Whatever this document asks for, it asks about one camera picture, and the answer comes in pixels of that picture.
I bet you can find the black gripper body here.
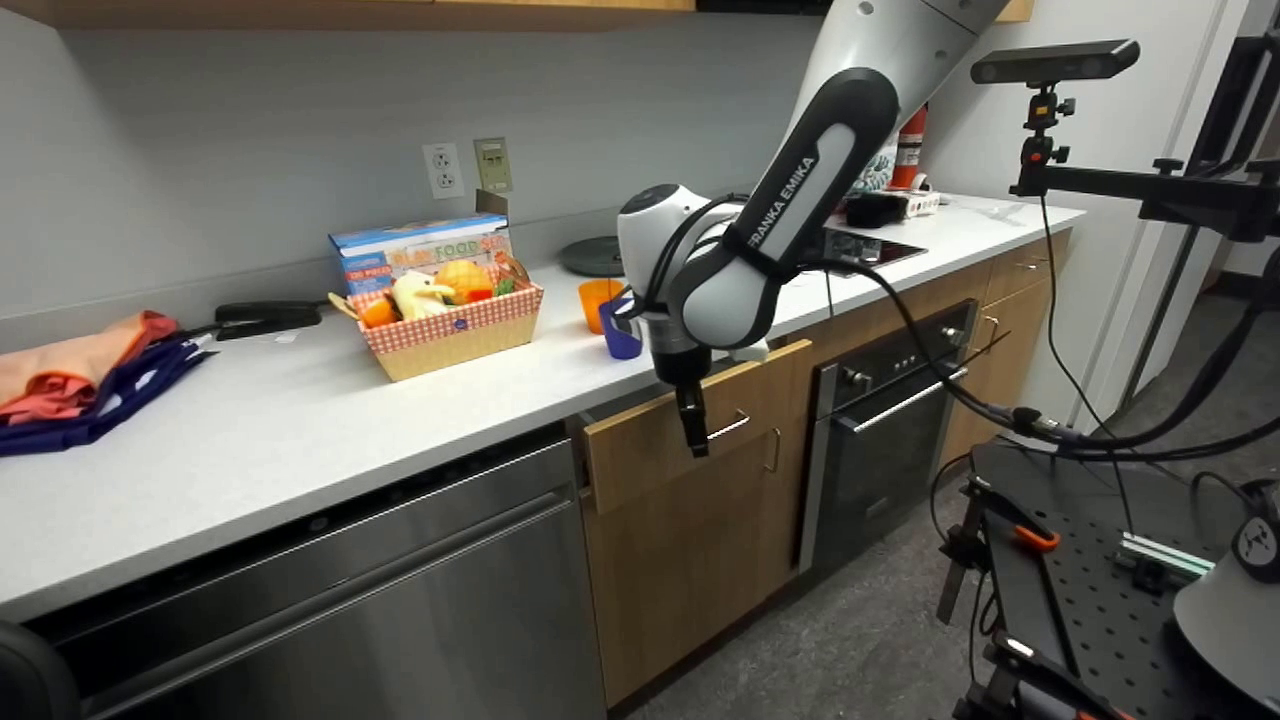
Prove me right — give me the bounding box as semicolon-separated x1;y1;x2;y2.
645;333;715;399

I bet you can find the wooden drawer with metal handle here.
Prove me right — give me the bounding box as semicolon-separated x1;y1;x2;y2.
574;336;815;517

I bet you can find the stainless steel dishwasher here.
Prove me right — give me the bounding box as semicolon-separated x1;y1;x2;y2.
25;418;611;720

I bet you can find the blue plastic cup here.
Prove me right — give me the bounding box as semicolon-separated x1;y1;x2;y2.
597;290;652;364

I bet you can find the orange plastic cup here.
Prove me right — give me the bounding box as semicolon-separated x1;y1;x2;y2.
574;274;629;336

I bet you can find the black round plate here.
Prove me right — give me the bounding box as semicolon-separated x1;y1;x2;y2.
556;230;630;278

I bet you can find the wooden cabinet door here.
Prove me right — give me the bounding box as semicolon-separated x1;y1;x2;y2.
579;430;810;713

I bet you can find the black built-in oven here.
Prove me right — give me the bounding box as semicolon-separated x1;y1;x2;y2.
796;307;976;579

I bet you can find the black cooktop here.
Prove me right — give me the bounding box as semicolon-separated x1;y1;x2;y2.
815;222;932;273

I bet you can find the wicker basket with items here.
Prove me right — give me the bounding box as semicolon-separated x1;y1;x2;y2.
323;278;549;386

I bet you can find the yellow toy corn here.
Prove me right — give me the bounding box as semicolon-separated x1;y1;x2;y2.
434;254;497;304

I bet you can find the small black container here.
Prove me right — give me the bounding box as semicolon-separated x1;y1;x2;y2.
840;189;913;230

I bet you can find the white yellow toy food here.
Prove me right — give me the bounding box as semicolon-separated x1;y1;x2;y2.
388;266;459;322

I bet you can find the blue toy food box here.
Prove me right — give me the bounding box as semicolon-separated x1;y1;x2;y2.
323;211;528;301

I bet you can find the orange toy fruit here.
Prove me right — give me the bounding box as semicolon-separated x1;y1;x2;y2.
354;290;403;333

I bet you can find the red fire extinguisher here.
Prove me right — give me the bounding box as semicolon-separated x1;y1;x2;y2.
889;98;934;194

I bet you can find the wooden base cabinet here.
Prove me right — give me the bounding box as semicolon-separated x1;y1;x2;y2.
810;226;1074;470

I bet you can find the black stapler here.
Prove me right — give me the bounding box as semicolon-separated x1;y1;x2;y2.
212;297;329;341

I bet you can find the black clamp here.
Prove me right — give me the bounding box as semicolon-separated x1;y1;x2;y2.
951;636;1135;720

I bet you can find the black perforated robot cart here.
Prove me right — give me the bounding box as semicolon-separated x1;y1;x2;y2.
962;436;1280;720

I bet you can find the teal bar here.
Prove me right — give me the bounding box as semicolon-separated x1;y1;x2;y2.
1114;528;1220;584

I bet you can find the blue cloth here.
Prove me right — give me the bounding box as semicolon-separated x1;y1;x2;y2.
0;333;212;459

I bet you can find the black round device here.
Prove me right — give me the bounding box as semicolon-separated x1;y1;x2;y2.
1223;474;1280;587

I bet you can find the grey round disc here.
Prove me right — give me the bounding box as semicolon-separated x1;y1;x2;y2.
1172;551;1280;716

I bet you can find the peach orange cloth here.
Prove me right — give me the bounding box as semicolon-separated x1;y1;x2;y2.
0;307;184;396

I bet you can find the red cloth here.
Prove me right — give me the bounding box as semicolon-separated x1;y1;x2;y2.
0;371;103;430

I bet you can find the thick black robot hose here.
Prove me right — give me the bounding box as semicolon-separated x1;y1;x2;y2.
604;194;1280;463

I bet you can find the olive wall switch plate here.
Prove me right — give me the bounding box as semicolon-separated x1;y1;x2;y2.
471;131;517;194

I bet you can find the white wall outlet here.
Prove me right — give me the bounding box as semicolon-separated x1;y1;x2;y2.
421;139;467;203

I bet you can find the clamp with orange handle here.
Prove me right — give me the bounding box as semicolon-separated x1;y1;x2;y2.
932;474;1069;631

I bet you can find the thin black camera cable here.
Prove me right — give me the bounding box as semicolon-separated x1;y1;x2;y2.
1034;194;1114;423

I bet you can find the black stereo camera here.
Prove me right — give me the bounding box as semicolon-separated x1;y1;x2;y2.
966;35;1145;90

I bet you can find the wooden wall cabinet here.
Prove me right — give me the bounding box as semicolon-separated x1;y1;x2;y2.
0;0;831;31

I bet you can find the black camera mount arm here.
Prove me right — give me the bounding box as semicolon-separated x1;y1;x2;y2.
1009;78;1280;248

